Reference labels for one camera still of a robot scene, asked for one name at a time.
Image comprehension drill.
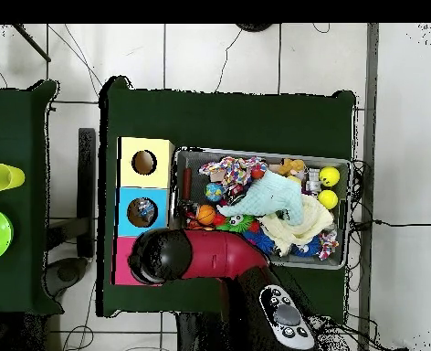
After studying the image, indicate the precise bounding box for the mint green muslin cloth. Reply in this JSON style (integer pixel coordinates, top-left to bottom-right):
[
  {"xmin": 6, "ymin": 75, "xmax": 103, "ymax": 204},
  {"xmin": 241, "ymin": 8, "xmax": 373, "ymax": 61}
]
[{"xmin": 216, "ymin": 169, "xmax": 305, "ymax": 226}]

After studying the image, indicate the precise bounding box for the crushed clear bottle blue label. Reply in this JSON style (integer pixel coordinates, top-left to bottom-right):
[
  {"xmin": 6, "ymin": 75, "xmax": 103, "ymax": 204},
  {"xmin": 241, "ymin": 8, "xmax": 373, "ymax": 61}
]
[{"xmin": 132, "ymin": 198, "xmax": 156, "ymax": 224}]

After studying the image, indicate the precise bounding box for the cream muslin cloth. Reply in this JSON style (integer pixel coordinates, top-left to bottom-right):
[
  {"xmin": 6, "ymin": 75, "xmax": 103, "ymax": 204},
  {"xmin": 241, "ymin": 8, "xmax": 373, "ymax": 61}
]
[{"xmin": 258, "ymin": 193, "xmax": 335, "ymax": 257}]

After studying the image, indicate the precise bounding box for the wooden box with three holes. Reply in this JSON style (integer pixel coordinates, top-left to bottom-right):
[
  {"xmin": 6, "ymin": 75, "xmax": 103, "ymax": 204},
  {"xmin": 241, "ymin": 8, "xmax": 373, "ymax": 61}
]
[{"xmin": 110, "ymin": 135, "xmax": 176, "ymax": 287}]

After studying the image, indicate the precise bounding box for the blue globe ball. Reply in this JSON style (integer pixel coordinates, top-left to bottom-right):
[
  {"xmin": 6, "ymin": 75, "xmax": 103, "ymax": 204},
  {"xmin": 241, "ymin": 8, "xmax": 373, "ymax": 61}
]
[{"xmin": 204, "ymin": 182, "xmax": 225, "ymax": 203}]

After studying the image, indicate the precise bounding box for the orange toy basketball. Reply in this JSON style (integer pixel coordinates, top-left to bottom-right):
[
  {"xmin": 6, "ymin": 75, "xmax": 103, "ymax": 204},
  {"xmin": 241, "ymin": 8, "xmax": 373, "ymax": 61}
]
[{"xmin": 195, "ymin": 203, "xmax": 216, "ymax": 226}]

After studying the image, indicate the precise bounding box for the dark red cylinder toy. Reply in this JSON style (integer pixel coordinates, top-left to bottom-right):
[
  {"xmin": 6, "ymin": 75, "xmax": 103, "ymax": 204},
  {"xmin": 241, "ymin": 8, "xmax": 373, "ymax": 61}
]
[{"xmin": 182, "ymin": 166, "xmax": 194, "ymax": 200}]

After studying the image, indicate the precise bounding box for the green spiky toy with eyes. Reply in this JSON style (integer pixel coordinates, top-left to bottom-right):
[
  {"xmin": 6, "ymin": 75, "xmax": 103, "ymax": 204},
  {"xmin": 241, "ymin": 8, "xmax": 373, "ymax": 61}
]
[{"xmin": 216, "ymin": 213, "xmax": 255, "ymax": 233}]

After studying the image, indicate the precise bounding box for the dark green table cloth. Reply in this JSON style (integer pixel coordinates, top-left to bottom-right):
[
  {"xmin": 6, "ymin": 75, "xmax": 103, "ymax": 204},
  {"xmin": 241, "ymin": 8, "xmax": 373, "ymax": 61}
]
[
  {"xmin": 96, "ymin": 75, "xmax": 357, "ymax": 324},
  {"xmin": 0, "ymin": 79, "xmax": 64, "ymax": 316}
]

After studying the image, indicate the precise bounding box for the brown plush animal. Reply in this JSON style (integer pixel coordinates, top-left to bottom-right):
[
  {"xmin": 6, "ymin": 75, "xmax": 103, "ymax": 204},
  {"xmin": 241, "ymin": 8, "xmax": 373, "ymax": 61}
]
[{"xmin": 277, "ymin": 157, "xmax": 306, "ymax": 177}]

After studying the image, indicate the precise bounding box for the grey toy robot figure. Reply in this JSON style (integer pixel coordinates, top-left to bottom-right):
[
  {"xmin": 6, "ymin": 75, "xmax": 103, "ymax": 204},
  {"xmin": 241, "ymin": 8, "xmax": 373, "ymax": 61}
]
[{"xmin": 304, "ymin": 166, "xmax": 322, "ymax": 195}]

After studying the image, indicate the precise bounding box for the yellow ball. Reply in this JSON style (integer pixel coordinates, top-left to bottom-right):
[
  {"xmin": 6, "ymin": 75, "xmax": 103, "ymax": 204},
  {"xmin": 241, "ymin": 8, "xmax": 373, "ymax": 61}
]
[
  {"xmin": 317, "ymin": 188, "xmax": 340, "ymax": 210},
  {"xmin": 318, "ymin": 165, "xmax": 342, "ymax": 188}
]

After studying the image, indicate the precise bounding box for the black upright panel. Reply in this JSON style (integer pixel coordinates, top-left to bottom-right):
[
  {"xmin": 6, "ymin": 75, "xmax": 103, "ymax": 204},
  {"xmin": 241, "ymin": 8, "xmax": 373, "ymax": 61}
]
[{"xmin": 76, "ymin": 126, "xmax": 98, "ymax": 259}]

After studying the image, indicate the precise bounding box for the dark grey floor base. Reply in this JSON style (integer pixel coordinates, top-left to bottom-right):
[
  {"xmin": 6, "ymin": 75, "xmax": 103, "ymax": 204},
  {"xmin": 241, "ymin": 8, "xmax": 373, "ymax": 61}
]
[{"xmin": 41, "ymin": 256, "xmax": 89, "ymax": 298}]

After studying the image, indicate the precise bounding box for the black round object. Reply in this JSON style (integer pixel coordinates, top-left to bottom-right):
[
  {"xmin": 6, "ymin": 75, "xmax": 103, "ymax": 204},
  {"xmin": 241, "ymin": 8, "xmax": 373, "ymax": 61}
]
[{"xmin": 235, "ymin": 23, "xmax": 275, "ymax": 33}]

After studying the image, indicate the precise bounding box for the lime yellow plastic cup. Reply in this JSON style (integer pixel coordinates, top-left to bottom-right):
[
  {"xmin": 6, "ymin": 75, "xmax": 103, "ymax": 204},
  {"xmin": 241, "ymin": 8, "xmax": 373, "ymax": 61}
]
[{"xmin": 0, "ymin": 163, "xmax": 26, "ymax": 192}]

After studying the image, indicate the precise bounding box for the black tripod leg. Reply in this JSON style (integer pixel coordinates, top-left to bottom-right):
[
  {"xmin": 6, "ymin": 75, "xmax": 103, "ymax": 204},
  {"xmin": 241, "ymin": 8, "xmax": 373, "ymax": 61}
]
[{"xmin": 12, "ymin": 24, "xmax": 52, "ymax": 62}]

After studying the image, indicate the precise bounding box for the silver wire mesh bin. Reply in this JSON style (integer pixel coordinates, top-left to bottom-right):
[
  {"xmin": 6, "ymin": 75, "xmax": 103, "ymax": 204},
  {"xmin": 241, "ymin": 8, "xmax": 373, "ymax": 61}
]
[{"xmin": 166, "ymin": 145, "xmax": 354, "ymax": 271}]

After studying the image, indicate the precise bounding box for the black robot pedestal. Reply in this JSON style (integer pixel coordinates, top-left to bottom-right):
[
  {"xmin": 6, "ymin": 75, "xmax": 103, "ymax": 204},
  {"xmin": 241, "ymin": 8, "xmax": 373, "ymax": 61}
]
[{"xmin": 175, "ymin": 313, "xmax": 231, "ymax": 351}]

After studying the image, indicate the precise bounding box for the black cable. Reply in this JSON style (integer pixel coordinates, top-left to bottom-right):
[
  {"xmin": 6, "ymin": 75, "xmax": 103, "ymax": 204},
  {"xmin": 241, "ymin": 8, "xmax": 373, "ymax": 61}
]
[{"xmin": 348, "ymin": 158, "xmax": 431, "ymax": 229}]

